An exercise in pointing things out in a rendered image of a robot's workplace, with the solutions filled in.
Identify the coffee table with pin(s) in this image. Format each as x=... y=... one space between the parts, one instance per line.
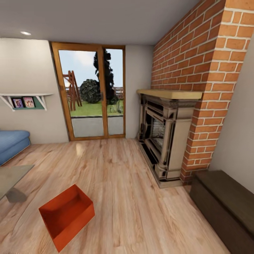
x=9 y=177

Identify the picture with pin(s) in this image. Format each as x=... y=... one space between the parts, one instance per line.
x=17 y=102
x=28 y=101

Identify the storage box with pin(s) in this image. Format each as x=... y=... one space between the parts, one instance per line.
x=66 y=214

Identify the wood fireplace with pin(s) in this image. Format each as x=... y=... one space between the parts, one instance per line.
x=162 y=138

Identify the door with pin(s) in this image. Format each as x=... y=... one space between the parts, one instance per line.
x=92 y=84

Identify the countertop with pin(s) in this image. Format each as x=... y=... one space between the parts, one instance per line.
x=172 y=94

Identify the cabinet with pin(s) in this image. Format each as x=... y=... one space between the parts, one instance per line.
x=228 y=207

